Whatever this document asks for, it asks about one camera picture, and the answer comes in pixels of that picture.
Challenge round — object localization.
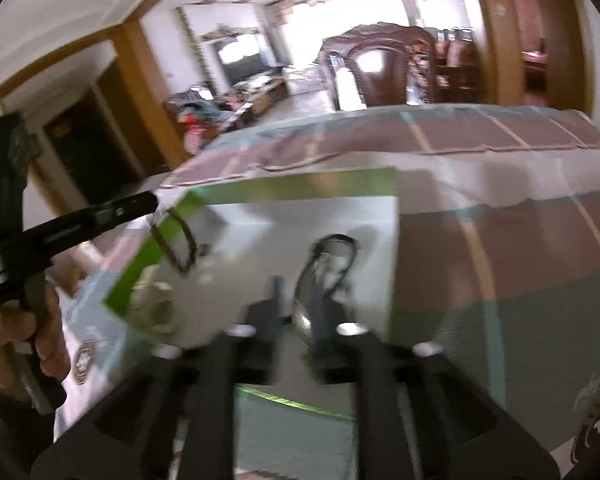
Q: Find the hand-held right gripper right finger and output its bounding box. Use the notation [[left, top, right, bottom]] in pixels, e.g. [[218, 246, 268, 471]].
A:
[[307, 285, 561, 480]]

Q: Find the green vine garland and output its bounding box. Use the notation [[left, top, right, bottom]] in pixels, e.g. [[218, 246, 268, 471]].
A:
[[177, 7, 216, 91]]

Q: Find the carved wooden dining chair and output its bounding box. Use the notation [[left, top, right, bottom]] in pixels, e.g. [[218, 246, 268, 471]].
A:
[[319, 22, 438, 111]]

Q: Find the white wrist watch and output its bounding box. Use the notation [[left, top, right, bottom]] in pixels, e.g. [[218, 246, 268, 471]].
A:
[[130, 280, 176, 336]]

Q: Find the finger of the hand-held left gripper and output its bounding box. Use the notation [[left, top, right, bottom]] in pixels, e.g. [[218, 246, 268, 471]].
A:
[[22, 191, 159, 256], [0, 114, 38, 246]]

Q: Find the wooden armchair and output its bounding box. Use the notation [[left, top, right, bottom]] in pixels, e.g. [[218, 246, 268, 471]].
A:
[[165, 87, 231, 153]]

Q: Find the brown bead bracelet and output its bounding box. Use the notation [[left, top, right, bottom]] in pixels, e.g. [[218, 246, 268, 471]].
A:
[[150, 207, 201, 276]]

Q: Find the wooden sofa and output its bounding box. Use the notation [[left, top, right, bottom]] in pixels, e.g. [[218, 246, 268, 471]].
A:
[[432, 30, 481, 103]]

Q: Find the flat screen television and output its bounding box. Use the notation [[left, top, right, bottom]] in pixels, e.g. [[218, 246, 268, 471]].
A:
[[215, 40, 263, 86]]

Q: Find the green cardboard box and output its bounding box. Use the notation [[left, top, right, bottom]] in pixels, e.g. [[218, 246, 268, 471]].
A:
[[102, 167, 401, 421]]

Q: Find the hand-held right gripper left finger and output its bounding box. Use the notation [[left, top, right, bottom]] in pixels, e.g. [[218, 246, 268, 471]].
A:
[[30, 275, 288, 480]]

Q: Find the wooden television cabinet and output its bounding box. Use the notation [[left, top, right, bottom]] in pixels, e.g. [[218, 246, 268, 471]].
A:
[[230, 77, 288, 116]]

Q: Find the pile of clothes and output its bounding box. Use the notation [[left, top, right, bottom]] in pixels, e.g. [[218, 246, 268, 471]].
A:
[[177, 97, 220, 153]]

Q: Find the person's left hand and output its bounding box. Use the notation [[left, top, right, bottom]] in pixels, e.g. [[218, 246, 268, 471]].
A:
[[0, 285, 73, 401]]

